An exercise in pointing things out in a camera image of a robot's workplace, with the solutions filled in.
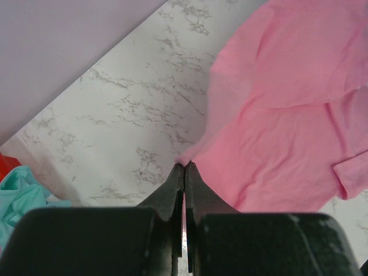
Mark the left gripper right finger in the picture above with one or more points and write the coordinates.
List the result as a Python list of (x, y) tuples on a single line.
[(223, 241)]

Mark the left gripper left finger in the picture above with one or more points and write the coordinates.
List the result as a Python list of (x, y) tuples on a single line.
[(141, 240)]

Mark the pink t shirt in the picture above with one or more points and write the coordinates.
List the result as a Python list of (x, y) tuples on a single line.
[(286, 123)]

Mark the mint green t shirt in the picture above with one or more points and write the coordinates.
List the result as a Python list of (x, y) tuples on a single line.
[(20, 193)]

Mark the red plastic bin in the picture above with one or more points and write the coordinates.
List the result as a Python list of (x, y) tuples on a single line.
[(7, 164)]

